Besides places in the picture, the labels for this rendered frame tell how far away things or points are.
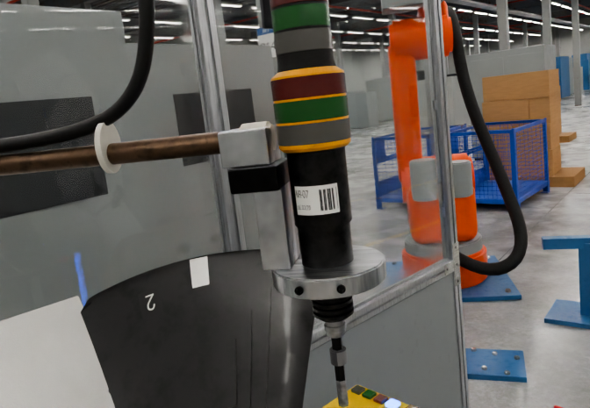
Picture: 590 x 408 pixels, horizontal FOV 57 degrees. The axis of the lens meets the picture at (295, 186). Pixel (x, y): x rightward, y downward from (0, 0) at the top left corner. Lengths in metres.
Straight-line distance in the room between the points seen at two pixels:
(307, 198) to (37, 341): 0.45
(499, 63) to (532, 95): 2.85
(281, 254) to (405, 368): 1.42
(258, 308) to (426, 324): 1.32
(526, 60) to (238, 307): 10.47
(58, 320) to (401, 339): 1.16
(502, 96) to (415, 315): 6.82
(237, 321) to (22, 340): 0.29
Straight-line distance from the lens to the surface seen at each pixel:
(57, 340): 0.70
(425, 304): 1.75
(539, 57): 10.80
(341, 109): 0.31
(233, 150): 0.32
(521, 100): 8.26
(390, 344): 1.64
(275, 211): 0.32
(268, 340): 0.47
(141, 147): 0.35
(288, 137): 0.31
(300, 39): 0.31
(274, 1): 0.32
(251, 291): 0.50
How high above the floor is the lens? 1.57
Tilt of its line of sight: 9 degrees down
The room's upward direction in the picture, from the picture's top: 7 degrees counter-clockwise
